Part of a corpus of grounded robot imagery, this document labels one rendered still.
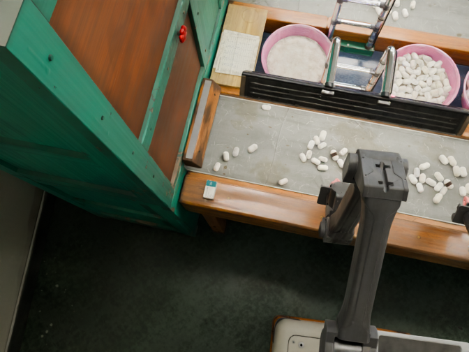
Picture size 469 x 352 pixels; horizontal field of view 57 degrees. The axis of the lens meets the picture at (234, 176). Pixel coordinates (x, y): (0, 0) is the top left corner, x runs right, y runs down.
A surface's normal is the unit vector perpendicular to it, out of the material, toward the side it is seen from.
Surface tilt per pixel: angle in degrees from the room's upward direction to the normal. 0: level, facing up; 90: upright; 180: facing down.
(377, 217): 34
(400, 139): 0
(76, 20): 90
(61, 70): 90
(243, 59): 0
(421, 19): 0
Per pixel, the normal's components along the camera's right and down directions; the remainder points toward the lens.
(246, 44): -0.04, -0.25
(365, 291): -0.11, 0.33
